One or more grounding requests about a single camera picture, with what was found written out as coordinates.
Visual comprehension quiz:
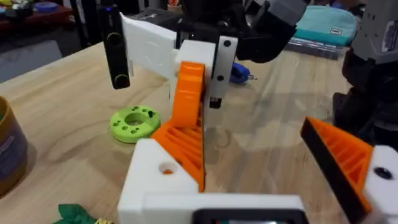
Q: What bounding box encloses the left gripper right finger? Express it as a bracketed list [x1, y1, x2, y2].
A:
[300, 116, 398, 224]

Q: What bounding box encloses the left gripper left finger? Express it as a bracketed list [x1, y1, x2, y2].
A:
[117, 138, 200, 224]

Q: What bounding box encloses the orange ribbed wedge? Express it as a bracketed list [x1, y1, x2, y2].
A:
[151, 119, 206, 193]

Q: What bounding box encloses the blue electric screwdriver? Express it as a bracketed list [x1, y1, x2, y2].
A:
[229, 62, 258, 85]

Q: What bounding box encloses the green vegetable toy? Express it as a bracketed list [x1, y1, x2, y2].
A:
[52, 203, 114, 224]

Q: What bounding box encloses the green disc with holes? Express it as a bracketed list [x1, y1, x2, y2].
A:
[109, 105, 162, 144]

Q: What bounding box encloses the black box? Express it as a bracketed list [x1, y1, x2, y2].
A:
[129, 7, 182, 32]

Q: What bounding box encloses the clear plastic case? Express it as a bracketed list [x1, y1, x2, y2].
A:
[284, 37, 345, 61]

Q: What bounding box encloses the teal zip pouch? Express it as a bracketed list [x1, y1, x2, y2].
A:
[293, 4, 358, 47]

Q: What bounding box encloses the grey chair seat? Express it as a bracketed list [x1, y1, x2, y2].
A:
[0, 39, 63, 84]

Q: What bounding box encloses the blue tape roll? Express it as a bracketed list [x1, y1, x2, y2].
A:
[33, 1, 59, 13]

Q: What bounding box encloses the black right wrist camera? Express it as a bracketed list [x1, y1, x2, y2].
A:
[99, 3, 132, 91]

